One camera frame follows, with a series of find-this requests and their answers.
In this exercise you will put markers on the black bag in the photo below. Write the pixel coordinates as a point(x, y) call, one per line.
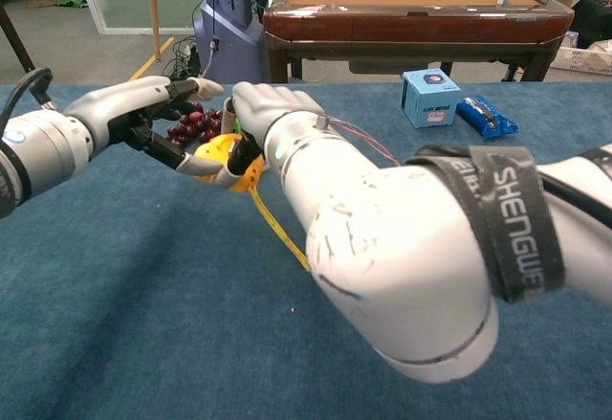
point(595, 20)

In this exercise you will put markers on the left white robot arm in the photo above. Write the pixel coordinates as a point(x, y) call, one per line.
point(43, 147)

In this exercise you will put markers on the wooden pole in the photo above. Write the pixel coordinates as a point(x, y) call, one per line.
point(154, 8)

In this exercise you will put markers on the light blue carton box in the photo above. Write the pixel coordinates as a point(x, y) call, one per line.
point(430, 99)

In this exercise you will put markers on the dark red grape bunch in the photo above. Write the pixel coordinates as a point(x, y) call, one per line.
point(196, 123)

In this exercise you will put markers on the white plastic basket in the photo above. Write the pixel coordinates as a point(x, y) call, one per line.
point(585, 61)

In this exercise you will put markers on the yellow tape measure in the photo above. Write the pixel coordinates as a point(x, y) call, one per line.
point(217, 148)

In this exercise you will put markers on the green floor item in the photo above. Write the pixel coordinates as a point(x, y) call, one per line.
point(72, 0)

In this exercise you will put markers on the blue snack packet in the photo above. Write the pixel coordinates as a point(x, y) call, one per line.
point(487, 118)

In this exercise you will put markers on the brown wooden mahjong table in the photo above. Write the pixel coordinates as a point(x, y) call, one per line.
point(406, 28)

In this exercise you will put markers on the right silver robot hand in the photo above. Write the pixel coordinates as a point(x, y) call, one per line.
point(272, 104)

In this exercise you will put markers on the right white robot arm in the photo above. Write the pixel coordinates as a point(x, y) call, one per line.
point(392, 248)

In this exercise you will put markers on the blue table mat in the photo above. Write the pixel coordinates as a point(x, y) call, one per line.
point(143, 295)

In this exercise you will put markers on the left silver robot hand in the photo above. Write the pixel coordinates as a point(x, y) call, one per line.
point(119, 104)

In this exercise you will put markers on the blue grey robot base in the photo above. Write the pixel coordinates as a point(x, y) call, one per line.
point(229, 32)

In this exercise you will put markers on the dark slanted pole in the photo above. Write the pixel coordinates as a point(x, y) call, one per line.
point(16, 39)

